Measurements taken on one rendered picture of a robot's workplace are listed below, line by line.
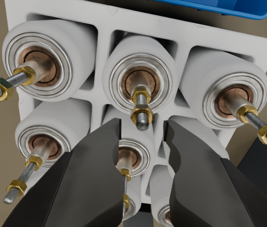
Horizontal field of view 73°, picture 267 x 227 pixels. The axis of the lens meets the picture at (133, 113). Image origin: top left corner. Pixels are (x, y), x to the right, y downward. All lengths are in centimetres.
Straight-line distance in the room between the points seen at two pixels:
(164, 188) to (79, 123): 20
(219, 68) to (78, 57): 17
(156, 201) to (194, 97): 21
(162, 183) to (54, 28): 31
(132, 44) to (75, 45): 6
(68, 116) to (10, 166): 52
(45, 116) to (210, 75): 22
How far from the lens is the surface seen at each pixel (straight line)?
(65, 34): 23
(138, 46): 21
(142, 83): 20
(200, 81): 24
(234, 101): 24
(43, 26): 23
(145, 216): 54
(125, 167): 25
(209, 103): 25
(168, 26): 28
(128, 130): 26
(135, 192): 35
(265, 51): 34
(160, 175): 40
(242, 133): 65
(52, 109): 30
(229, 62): 25
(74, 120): 29
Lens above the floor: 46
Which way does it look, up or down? 62 degrees down
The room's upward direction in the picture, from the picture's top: 178 degrees counter-clockwise
